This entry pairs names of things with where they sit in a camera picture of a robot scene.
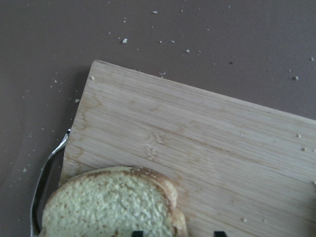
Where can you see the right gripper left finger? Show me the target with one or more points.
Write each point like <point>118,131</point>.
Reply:
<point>137,234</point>

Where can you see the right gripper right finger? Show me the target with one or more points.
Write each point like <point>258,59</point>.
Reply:
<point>220,234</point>

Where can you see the bread slice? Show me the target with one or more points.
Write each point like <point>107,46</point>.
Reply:
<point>114,202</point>

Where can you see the wooden cutting board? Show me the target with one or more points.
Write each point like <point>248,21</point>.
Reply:
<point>239,167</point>

